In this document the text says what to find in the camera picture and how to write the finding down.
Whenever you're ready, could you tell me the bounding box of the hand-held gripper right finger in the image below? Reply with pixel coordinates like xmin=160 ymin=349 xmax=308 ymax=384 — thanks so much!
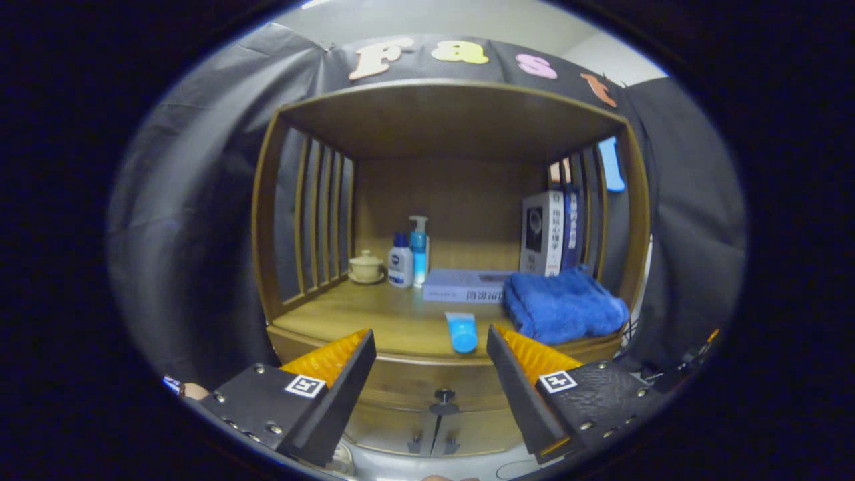
xmin=486 ymin=325 xmax=669 ymax=465

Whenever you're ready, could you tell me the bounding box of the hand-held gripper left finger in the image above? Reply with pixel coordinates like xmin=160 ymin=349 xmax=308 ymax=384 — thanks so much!
xmin=198 ymin=327 xmax=377 ymax=467

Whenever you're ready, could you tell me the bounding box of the blue squeeze tube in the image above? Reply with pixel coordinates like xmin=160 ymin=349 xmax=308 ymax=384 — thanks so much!
xmin=444 ymin=311 xmax=479 ymax=353

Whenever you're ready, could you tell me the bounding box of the wooden drawer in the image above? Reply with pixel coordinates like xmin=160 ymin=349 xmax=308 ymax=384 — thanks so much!
xmin=267 ymin=326 xmax=625 ymax=416

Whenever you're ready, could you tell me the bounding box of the wooden cabinet door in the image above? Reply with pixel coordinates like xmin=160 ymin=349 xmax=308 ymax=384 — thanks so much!
xmin=431 ymin=404 xmax=525 ymax=458
xmin=344 ymin=401 xmax=438 ymax=458

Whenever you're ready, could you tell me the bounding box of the wooden countertop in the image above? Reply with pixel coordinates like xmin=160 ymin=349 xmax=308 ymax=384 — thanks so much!
xmin=271 ymin=277 xmax=625 ymax=365

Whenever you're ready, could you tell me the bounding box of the wooden cabinet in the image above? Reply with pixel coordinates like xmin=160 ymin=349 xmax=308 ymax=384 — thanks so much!
xmin=252 ymin=79 xmax=651 ymax=458

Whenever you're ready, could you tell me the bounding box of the folded blue towel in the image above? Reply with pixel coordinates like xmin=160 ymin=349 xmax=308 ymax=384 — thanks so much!
xmin=502 ymin=265 xmax=630 ymax=345

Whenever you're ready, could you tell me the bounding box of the pale flat-lying book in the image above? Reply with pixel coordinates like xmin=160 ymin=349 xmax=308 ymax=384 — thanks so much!
xmin=423 ymin=268 xmax=515 ymax=303

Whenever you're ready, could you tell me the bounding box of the beige lidded ceramic cup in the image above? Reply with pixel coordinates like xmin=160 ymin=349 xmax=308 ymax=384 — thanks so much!
xmin=348 ymin=249 xmax=385 ymax=285

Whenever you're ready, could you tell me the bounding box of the white bottle with blue cap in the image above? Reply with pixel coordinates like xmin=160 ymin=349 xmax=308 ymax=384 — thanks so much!
xmin=388 ymin=232 xmax=415 ymax=289

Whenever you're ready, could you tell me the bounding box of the blue pump bottle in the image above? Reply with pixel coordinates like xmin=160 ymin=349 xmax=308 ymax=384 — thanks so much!
xmin=409 ymin=215 xmax=430 ymax=288

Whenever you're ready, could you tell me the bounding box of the white upright book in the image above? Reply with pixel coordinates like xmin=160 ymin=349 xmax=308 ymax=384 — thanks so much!
xmin=519 ymin=190 xmax=565 ymax=277

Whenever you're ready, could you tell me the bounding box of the dark blue upright book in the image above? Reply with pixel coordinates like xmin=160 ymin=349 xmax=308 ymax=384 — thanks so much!
xmin=562 ymin=187 xmax=583 ymax=271

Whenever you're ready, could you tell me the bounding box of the black backdrop cloth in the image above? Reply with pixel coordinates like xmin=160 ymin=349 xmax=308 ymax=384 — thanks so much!
xmin=107 ymin=23 xmax=745 ymax=388

